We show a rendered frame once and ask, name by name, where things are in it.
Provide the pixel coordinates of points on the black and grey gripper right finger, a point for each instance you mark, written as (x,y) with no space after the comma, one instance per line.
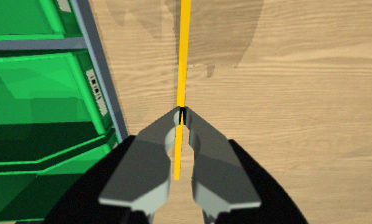
(226,178)

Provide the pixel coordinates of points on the yellow bar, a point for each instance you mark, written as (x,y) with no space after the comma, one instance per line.
(182,65)

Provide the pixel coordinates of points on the green open bin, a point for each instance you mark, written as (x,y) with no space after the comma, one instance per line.
(30,18)
(32,191)
(42,113)

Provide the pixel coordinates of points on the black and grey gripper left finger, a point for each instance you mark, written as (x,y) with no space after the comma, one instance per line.
(135,175)

